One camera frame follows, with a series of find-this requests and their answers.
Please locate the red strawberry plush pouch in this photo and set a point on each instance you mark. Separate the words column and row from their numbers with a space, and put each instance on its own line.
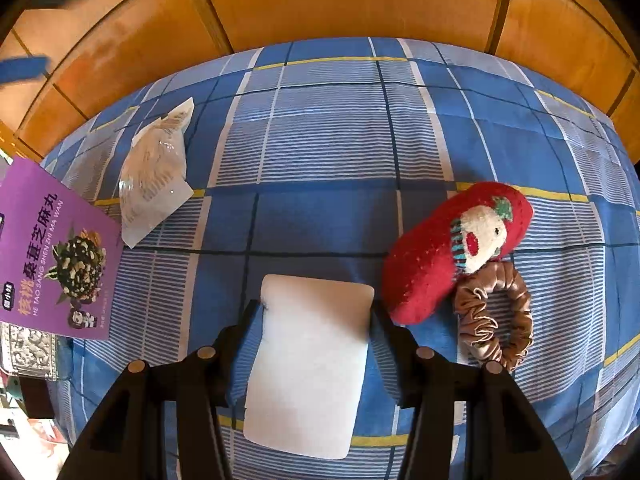
column 425, row 270

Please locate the wooden wardrobe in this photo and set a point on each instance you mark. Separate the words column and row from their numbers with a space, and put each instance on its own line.
column 350, row 0

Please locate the silver patterned tissue box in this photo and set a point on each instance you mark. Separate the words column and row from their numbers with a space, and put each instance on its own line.
column 30, row 350

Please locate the blue plaid bedsheet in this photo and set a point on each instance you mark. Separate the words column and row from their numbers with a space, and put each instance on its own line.
column 325, row 160

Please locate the brown satin scrunchie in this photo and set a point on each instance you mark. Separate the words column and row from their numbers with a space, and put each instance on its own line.
column 521, row 310

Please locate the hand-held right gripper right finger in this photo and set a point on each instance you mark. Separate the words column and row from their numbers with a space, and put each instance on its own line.
column 390, row 350

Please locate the clear plastic packet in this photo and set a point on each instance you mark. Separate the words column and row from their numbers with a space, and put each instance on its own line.
column 150, row 175

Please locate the white pad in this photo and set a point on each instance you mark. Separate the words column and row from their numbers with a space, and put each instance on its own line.
column 310, row 370

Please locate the purple printed box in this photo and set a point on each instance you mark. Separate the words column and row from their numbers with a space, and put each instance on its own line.
column 40, row 220

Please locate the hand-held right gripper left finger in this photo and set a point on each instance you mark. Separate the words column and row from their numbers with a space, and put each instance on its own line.
column 240, row 360

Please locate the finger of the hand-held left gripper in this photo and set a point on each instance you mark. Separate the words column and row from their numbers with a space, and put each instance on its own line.
column 22, row 69

